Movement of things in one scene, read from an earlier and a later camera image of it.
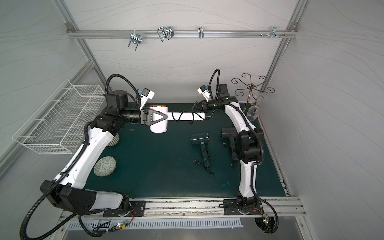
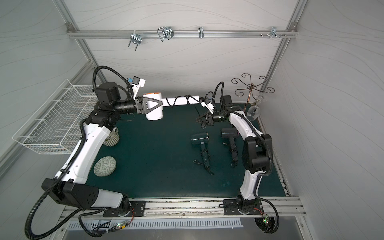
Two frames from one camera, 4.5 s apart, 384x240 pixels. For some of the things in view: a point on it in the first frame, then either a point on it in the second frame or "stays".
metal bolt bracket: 274,32 stays
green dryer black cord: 206,154 stays
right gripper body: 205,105 to 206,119
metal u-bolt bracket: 167,32 stays
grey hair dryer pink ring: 231,132 stays
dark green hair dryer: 202,139 stays
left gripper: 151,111 to 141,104
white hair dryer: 162,126 to 158,113
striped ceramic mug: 114,140 stays
